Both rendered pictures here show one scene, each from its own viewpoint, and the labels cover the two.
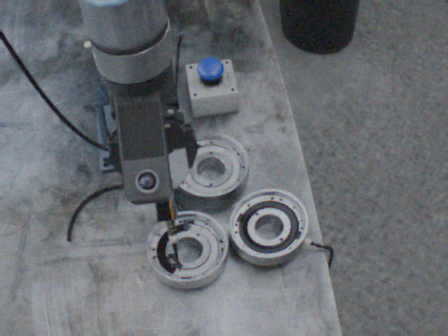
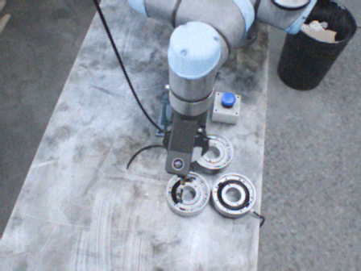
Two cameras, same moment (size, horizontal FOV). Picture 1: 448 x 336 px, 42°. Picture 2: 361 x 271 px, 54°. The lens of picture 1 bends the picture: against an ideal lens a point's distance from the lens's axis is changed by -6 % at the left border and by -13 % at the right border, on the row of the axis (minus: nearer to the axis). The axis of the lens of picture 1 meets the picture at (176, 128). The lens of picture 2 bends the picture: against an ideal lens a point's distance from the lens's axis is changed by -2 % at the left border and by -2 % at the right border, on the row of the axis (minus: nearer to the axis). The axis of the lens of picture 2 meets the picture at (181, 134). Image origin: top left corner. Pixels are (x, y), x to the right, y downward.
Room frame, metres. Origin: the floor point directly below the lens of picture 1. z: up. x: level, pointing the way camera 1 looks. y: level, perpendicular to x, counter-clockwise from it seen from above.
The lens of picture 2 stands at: (0.05, 0.01, 1.65)
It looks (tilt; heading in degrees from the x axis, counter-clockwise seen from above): 59 degrees down; 5
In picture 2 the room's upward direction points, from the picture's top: 3 degrees clockwise
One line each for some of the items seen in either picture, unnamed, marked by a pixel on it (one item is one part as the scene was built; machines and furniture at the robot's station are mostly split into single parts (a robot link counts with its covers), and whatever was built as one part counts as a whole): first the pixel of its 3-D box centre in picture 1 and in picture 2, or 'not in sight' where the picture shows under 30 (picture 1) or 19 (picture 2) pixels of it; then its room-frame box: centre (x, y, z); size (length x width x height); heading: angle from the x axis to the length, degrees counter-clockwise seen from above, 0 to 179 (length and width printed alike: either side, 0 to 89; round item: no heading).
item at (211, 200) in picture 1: (211, 171); (212, 153); (0.50, -0.04, 0.82); 0.10 x 0.10 x 0.04
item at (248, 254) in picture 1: (269, 229); (233, 195); (0.39, -0.10, 0.82); 0.10 x 0.10 x 0.04
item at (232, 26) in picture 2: not in sight; (214, 22); (0.53, 0.00, 1.23); 0.11 x 0.11 x 0.08; 66
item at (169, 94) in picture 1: (142, 93); (188, 115); (0.44, 0.03, 1.07); 0.09 x 0.08 x 0.12; 0
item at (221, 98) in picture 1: (212, 84); (226, 106); (0.65, -0.06, 0.82); 0.08 x 0.07 x 0.05; 178
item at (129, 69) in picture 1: (128, 44); (188, 93); (0.43, 0.03, 1.15); 0.08 x 0.08 x 0.05
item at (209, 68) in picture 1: (211, 76); (227, 102); (0.65, -0.06, 0.85); 0.04 x 0.04 x 0.05
